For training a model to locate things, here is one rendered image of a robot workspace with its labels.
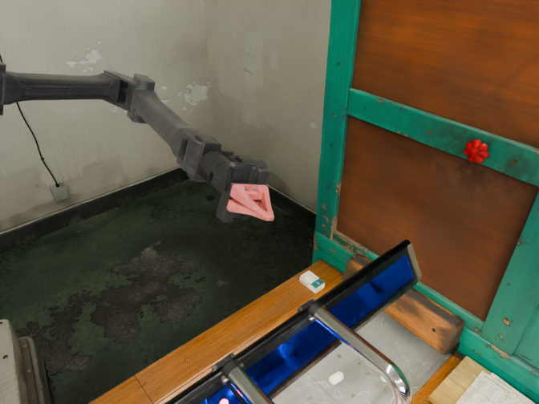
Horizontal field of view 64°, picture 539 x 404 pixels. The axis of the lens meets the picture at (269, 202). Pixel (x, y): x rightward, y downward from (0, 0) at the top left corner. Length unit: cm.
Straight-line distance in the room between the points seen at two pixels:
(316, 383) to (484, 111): 64
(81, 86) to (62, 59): 148
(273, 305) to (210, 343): 19
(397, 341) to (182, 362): 50
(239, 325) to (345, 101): 58
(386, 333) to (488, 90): 60
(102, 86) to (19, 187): 165
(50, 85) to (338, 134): 64
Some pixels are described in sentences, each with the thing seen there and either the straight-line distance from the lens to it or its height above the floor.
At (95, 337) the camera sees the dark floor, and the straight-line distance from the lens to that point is 218.
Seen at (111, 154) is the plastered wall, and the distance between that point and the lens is 283.
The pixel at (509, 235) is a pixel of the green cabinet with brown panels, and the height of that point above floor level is 109.
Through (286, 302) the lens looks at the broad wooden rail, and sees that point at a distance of 112.
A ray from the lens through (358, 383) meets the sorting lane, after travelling 103.
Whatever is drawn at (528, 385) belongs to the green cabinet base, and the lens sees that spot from 107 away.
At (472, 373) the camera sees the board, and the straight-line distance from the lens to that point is 107.
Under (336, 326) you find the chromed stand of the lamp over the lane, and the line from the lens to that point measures 61.
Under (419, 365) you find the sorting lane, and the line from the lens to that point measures 109.
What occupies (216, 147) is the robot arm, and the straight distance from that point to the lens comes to 81.
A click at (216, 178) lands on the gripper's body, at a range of 74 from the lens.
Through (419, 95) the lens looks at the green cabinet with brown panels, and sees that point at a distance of 90.
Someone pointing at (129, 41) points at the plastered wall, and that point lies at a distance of 270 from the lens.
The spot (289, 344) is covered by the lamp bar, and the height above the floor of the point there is 109.
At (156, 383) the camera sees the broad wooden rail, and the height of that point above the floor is 76.
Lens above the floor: 158
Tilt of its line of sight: 34 degrees down
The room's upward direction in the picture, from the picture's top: straight up
